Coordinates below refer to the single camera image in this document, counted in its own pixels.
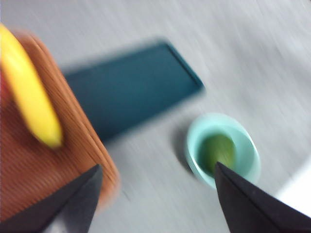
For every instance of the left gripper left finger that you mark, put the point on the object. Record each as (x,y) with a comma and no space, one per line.
(73,201)

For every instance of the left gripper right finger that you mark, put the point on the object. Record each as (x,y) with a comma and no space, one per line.
(247,208)

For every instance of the teal ceramic bowl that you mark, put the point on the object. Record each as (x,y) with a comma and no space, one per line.
(245,145)

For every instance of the green avocado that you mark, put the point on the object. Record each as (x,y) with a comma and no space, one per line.
(218,149)

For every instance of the brown wicker basket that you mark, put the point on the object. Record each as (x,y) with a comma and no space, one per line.
(36,174)

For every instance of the yellow banana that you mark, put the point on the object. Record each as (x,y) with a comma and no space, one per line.
(26,92)

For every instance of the dark rectangular tray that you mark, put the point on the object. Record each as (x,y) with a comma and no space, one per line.
(131,89)

